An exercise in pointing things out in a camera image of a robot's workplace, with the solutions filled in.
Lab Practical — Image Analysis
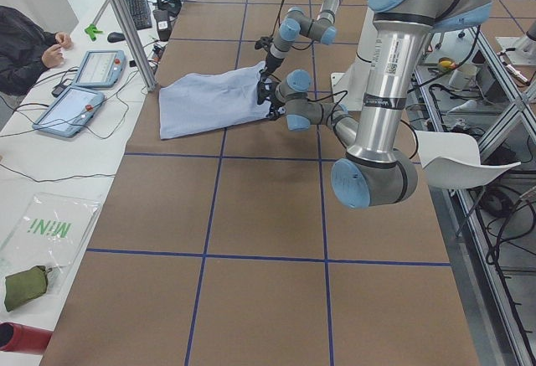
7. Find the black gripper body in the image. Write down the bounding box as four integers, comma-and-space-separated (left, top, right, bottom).
266, 90, 285, 115
263, 55, 283, 74

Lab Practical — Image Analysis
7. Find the light blue striped shirt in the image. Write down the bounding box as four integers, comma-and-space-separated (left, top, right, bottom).
159, 61, 270, 140

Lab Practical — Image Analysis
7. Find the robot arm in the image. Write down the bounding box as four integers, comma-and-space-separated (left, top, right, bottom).
257, 0, 492, 209
255, 0, 343, 81

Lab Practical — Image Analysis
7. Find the black keyboard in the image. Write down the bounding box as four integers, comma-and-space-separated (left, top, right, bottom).
125, 0, 152, 30

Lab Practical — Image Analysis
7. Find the black computer mouse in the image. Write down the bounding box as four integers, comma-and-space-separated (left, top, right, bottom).
106, 32, 126, 44

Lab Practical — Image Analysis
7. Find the far blue teach pendant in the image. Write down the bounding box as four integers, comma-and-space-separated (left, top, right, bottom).
72, 50, 126, 89

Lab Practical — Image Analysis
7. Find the blue teach pendant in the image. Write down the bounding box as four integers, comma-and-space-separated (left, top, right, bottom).
32, 86, 105, 138
72, 50, 126, 89

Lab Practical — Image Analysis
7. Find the green plastic clip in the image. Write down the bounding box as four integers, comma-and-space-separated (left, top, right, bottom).
85, 23, 103, 41

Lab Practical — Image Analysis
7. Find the near blue teach pendant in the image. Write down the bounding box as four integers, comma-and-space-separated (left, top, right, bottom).
32, 86, 105, 138

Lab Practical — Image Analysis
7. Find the seated person black jacket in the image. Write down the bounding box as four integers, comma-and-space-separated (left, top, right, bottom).
1, 6, 73, 95

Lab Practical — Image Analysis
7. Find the white MINI plastic bag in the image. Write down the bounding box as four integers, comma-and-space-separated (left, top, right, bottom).
1, 193, 101, 291

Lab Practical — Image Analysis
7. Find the green fabric pouch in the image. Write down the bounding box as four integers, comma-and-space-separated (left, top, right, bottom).
4, 265, 50, 312

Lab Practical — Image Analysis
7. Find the red cylinder bottle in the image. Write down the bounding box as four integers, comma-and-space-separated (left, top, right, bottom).
1, 322, 53, 355

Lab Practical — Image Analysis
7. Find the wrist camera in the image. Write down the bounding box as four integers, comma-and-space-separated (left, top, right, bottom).
255, 36, 273, 51
256, 80, 277, 106

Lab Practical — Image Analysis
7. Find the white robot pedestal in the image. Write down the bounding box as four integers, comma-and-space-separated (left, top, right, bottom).
331, 8, 378, 111

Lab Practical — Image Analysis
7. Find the aluminium frame post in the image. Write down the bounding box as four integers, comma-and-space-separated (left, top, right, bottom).
110, 0, 157, 92

